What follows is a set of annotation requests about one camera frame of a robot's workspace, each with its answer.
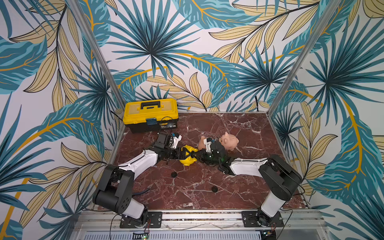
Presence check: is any orange piggy bank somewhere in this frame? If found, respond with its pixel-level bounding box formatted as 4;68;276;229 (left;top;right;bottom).
198;136;206;151

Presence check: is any yellow piggy bank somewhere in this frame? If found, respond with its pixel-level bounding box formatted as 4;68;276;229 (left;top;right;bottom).
179;145;199;166

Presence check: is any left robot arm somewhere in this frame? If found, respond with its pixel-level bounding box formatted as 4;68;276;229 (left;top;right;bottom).
93;147;188;219

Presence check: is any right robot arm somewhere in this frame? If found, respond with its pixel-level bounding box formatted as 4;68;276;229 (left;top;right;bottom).
194;142;303;227

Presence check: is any pink piggy bank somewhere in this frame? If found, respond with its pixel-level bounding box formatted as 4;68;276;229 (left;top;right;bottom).
219;132;239;151

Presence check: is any yellow black toolbox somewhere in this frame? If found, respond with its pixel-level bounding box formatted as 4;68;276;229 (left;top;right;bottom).
123;99;179;134

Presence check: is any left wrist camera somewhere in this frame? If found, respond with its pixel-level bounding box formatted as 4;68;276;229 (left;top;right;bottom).
154;133;182;149

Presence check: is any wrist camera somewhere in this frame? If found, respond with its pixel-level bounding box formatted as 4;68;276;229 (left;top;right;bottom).
203;138;215;153
154;133;182;149

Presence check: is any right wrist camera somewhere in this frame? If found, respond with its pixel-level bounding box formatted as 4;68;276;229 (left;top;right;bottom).
203;138;215;153

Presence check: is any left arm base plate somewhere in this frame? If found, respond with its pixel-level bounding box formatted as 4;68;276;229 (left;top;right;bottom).
120;211;163;229

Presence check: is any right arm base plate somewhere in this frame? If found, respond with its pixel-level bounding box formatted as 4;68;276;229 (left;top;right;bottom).
241;210;284;228

